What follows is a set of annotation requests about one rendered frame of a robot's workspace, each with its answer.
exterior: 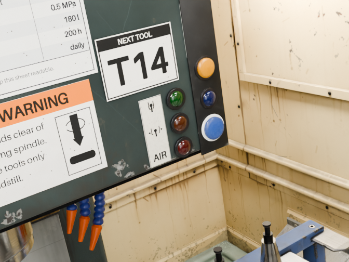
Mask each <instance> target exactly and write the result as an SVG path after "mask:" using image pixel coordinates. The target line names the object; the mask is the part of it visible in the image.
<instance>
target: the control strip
mask: <svg viewBox="0 0 349 262"><path fill-rule="evenodd" d="M179 5H180V13H181V19H182V26H183V34H184V40H185V48H186V55H187V62H188V66H189V73H190V80H191V88H192V94H193V101H194V109H195V115H196V123H197V130H198V136H199V144H200V151H201V155H204V154H207V153H209V152H212V151H214V150H217V149H220V148H222V147H225V146H227V145H229V141H228V136H227V128H226V119H225V111H224V103H223V95H222V86H221V78H220V70H219V62H218V53H217V45H216V37H215V32H214V24H213V15H212V7H211V0H179ZM203 58H210V59H211V60H212V61H213V62H214V72H213V74H212V75H211V76H210V77H208V78H203V77H201V76H200V75H199V74H198V71H197V66H198V63H199V62H200V61H201V60H202V59H203ZM175 91H180V92H181V93H182V94H183V98H184V99H183V103H182V104H181V105H180V106H179V107H174V106H172V105H171V103H170V97H171V95H172V93H174V92H175ZM208 91H213V92H214V93H215V95H216V100H215V103H214V104H213V105H211V106H207V105H205V104H204V95H205V93H206V92H208ZM166 103H167V105H168V107H169V108H171V109H173V110H178V109H180V108H181V107H182V106H183V105H184V103H185V93H184V91H183V90H182V89H180V88H173V89H171V90H170V91H169V92H168V94H167V97H166ZM179 116H184V117H185V118H186V119H187V127H186V128H185V130H183V131H181V132H179V131H177V130H176V129H175V127H174V122H175V120H176V118H177V117H179ZM213 116H216V117H219V118H221V119H222V121H223V123H224V131H223V133H222V135H221V136H220V137H219V138H218V139H215V140H212V139H209V138H208V137H207V136H206V135H205V132H204V127H205V124H206V122H207V121H208V119H210V118H211V117H213ZM170 127H171V130H172V131H173V132H174V133H176V134H183V133H184V132H185V131H186V130H187V129H188V127H189V118H188V116H187V115H186V114H184V113H177V114H175V115H174V116H173V117H172V119H171V121H170ZM183 140H188V141H189V142H190V144H191V149H190V151H189V153H188V154H186V155H181V154H180V153H179V151H178V145H179V143H180V142H181V141H183ZM192 149H193V143H192V141H191V139H190V138H189V137H181V138H179V139H178V140H177V141H176V143H175V145H174V152H175V154H176V155H177V156H179V157H181V158H184V157H187V156H188V155H189V154H190V153H191V151H192Z"/></svg>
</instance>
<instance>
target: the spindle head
mask: <svg viewBox="0 0 349 262"><path fill-rule="evenodd" d="M83 1H84V6H85V11H86V16H87V21H88V26H89V31H90V36H91V40H92V45H93V50H94V53H95V59H96V64H97V68H98V72H97V73H93V74H90V75H86V76H82V77H78V78H75V79H72V80H68V81H65V82H61V83H58V84H53V85H50V86H46V87H43V88H39V89H35V90H32V91H28V92H25V93H21V94H18V95H14V96H10V97H7V98H3V99H0V103H4V102H8V101H11V100H15V99H19V98H22V97H26V96H29V95H33V94H37V93H41V92H43V91H47V90H50V89H54V88H58V87H61V86H65V85H69V84H72V83H76V82H80V81H83V80H87V79H89V83H90V88H91V92H92V97H93V102H94V105H95V110H96V115H97V119H98V124H99V129H100V134H101V138H102V143H103V148H104V153H105V157H106V162H107V165H108V166H107V167H105V168H102V169H100V170H97V171H95V172H92V173H89V174H87V175H84V176H81V177H78V178H76V179H73V180H70V181H68V182H65V183H63V184H60V185H57V186H55V187H52V188H49V189H47V190H44V191H41V192H39V193H36V194H33V195H31V196H28V197H26V198H23V199H21V200H17V201H15V202H12V203H9V204H7V205H4V206H1V207H0V233H3V232H5V231H8V230H10V229H13V228H15V227H18V226H20V225H23V224H26V223H27V222H30V221H33V220H35V219H38V218H40V217H43V216H45V215H48V214H50V213H53V212H55V211H58V210H60V209H62V208H65V207H67V206H70V205H72V204H75V203H77V202H80V201H82V200H85V199H87V198H90V197H92V196H94V195H97V194H99V193H102V192H105V191H107V190H110V189H112V188H115V187H117V186H120V185H122V184H125V183H127V182H129V181H132V180H134V179H137V178H139V177H142V176H144V175H147V174H149V173H152V172H154V171H157V170H159V169H162V168H164V167H167V166H169V165H171V164H174V163H176V162H179V161H182V160H184V159H187V158H189V157H192V156H194V155H197V154H199V153H201V151H200V144H199V136H198V130H197V123H196V115H195V109H194V101H193V94H192V88H191V80H190V73H189V66H188V62H187V56H186V49H185V42H184V35H183V28H182V21H181V14H180V7H179V0H83ZM165 22H170V24H171V30H172V37H173V44H174V50H175V55H176V62H177V68H178V75H179V80H176V81H173V82H170V83H166V84H163V85H159V86H156V87H153V88H150V89H147V90H143V91H140V92H137V93H134V94H131V95H128V96H125V97H121V98H118V99H114V100H111V101H108V102H107V101H106V97H105V92H104V87H103V82H102V77H101V72H100V67H99V63H98V57H97V52H96V48H95V43H94V40H96V39H99V38H103V37H108V36H112V35H116V34H121V33H125V32H129V31H133V30H137V29H141V28H146V27H150V26H153V25H157V24H161V23H165ZM173 88H180V89H182V90H183V91H184V93H185V103H184V105H183V106H182V107H181V108H180V109H178V110H173V109H171V108H169V107H168V105H167V103H166V97H167V94H168V92H169V91H170V90H171V89H173ZM157 95H160V96H161V100H162V106H163V112H164V118H165V124H166V131H167V136H168V142H169V149H170V155H171V161H168V162H166V163H163V164H161V165H158V166H155V167H153V168H151V167H150V161H149V156H148V152H147V146H146V141H145V135H144V130H143V124H142V118H141V113H140V108H139V101H141V100H144V99H147V98H151V97H154V96H157ZM177 113H184V114H186V115H187V116H188V118H189V127H188V129H187V130H186V131H185V132H184V133H183V134H176V133H174V132H173V131H172V130H171V127H170V121H171V119H172V117H173V116H174V115H175V114H177ZM181 137H189V138H190V139H191V141H192V143H193V149H192V151H191V153H190V154H189V155H188V156H187V157H184V158H181V157H179V156H177V155H176V154H175V150H174V147H175V143H176V141H177V140H178V139H179V138H181Z"/></svg>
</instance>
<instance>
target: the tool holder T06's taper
mask: <svg viewBox="0 0 349 262"><path fill-rule="evenodd" d="M260 262H282V261H281V257H280V253H279V250H278V246H277V243H276V239H275V238H274V237H273V242H271V243H265V242H264V240H263V238H262V240H261V256H260Z"/></svg>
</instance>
